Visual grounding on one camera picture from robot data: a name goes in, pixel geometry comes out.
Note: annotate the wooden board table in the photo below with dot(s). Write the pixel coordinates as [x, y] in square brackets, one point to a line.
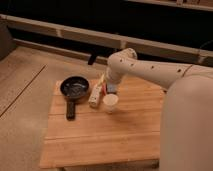
[130, 133]

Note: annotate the red pepper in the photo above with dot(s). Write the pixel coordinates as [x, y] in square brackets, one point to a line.
[104, 88]

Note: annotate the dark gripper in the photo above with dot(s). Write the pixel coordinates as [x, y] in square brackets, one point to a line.
[111, 88]

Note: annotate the white cup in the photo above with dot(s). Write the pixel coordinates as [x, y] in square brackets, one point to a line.
[110, 102]

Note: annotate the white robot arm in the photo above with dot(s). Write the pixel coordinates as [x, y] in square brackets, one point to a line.
[186, 124]

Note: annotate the dark table leg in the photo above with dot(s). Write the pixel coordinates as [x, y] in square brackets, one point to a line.
[92, 59]

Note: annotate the black frying pan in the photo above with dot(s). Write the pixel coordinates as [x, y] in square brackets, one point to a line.
[73, 89]

